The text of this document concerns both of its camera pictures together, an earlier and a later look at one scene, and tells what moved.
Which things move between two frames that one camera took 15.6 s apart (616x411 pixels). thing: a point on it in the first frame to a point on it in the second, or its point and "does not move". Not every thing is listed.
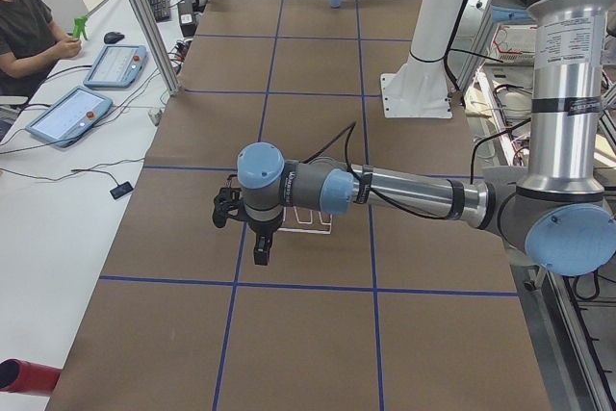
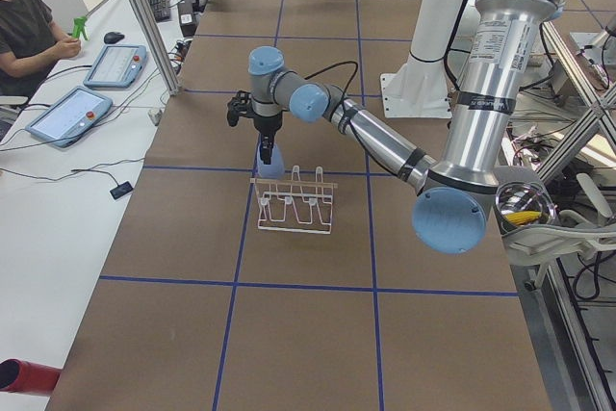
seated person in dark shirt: x=30 y=42 does not move
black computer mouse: x=113 y=38 does not move
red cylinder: x=20 y=376 does not move
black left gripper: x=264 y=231 to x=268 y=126
